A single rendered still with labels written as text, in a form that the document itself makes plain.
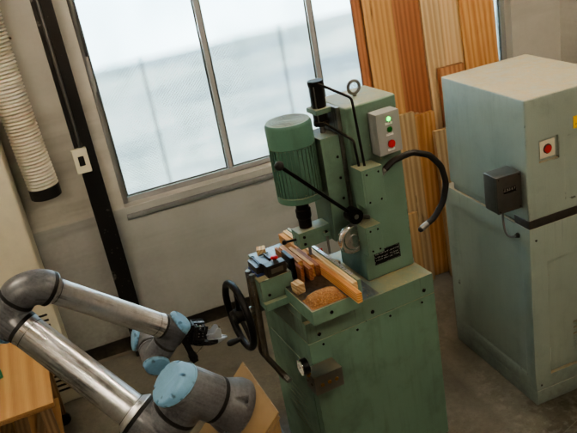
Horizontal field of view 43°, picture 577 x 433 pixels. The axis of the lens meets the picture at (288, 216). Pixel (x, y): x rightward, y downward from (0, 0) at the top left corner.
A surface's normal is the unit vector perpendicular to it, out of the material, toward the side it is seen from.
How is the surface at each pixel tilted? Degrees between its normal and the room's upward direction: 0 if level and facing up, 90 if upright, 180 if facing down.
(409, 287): 90
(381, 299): 90
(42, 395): 0
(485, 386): 0
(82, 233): 90
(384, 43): 87
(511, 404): 0
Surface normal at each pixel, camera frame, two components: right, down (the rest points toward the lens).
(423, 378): 0.43, 0.29
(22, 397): -0.17, -0.90
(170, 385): -0.71, -0.49
